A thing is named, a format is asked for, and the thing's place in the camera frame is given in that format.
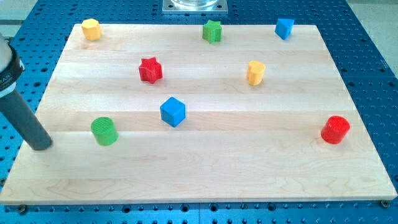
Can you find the blue cube block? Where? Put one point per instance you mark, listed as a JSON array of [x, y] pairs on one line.
[[173, 112]]

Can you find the light wooden board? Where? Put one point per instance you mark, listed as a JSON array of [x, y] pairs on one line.
[[237, 143]]

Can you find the red star block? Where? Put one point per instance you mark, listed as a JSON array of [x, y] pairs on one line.
[[150, 70]]

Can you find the yellow heart block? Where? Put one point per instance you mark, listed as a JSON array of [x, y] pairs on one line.
[[255, 72]]

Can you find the green star block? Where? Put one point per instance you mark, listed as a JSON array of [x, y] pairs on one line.
[[212, 31]]

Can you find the green cylinder block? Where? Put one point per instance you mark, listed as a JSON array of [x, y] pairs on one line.
[[104, 131]]

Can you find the blue triangle block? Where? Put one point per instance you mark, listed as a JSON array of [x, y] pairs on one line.
[[284, 27]]

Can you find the yellow hexagon block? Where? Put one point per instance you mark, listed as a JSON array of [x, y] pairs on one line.
[[91, 29]]

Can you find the red cylinder block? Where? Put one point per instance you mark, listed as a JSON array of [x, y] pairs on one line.
[[335, 129]]

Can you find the blue perforated metal table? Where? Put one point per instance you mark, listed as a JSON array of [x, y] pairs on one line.
[[369, 80]]

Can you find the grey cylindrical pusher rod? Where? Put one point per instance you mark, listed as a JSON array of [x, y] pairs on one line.
[[19, 114]]

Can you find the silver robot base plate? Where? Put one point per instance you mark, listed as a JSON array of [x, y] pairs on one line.
[[194, 6]]

